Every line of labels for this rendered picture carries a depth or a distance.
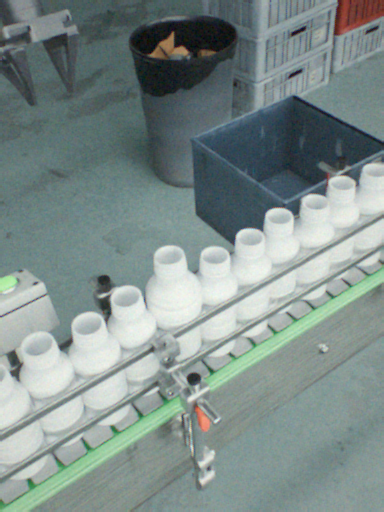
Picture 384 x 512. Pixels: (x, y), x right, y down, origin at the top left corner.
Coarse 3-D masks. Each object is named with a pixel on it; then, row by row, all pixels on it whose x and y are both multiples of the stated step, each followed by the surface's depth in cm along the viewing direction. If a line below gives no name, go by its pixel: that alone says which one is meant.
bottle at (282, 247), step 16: (272, 224) 81; (288, 224) 81; (272, 240) 83; (288, 240) 83; (272, 256) 83; (288, 256) 83; (272, 272) 85; (272, 288) 87; (288, 288) 88; (272, 304) 89
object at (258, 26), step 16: (208, 0) 309; (224, 0) 301; (240, 0) 293; (256, 0) 285; (272, 0) 290; (288, 0) 298; (304, 0) 306; (320, 0) 314; (336, 0) 323; (224, 16) 306; (240, 16) 298; (256, 16) 290; (272, 16) 295; (288, 16) 303; (304, 16) 311; (256, 32) 295; (272, 32) 300
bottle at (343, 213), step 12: (336, 180) 88; (348, 180) 88; (336, 192) 86; (348, 192) 86; (336, 204) 87; (348, 204) 87; (336, 216) 88; (348, 216) 88; (336, 228) 89; (348, 228) 89; (348, 240) 91; (336, 252) 92; (348, 252) 92; (336, 264) 93
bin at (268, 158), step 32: (288, 96) 150; (224, 128) 143; (256, 128) 149; (288, 128) 156; (320, 128) 148; (352, 128) 139; (192, 160) 143; (224, 160) 131; (256, 160) 156; (288, 160) 163; (320, 160) 153; (352, 160) 144; (224, 192) 137; (256, 192) 126; (288, 192) 158; (320, 192) 125; (224, 224) 143; (256, 224) 132
